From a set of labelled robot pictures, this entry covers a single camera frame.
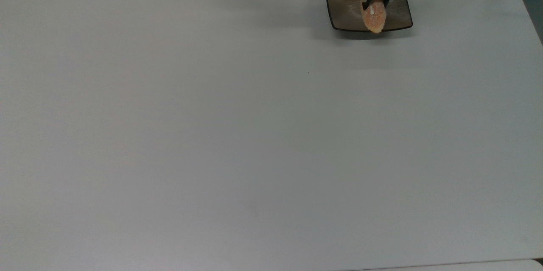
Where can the orange glazed bread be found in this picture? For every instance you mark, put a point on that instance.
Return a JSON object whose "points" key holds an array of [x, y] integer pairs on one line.
{"points": [[374, 18]]}

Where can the brown square ceramic plate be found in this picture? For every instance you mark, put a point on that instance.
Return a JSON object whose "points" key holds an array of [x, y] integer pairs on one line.
{"points": [[345, 4]]}

